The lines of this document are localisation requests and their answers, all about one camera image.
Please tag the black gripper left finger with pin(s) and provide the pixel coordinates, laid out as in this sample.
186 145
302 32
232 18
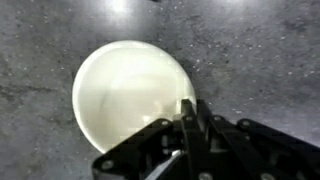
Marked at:
156 146

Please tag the white bowl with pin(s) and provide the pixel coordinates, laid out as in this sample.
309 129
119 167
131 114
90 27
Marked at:
126 93

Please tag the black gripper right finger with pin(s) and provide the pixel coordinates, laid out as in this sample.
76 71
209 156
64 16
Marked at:
253 146

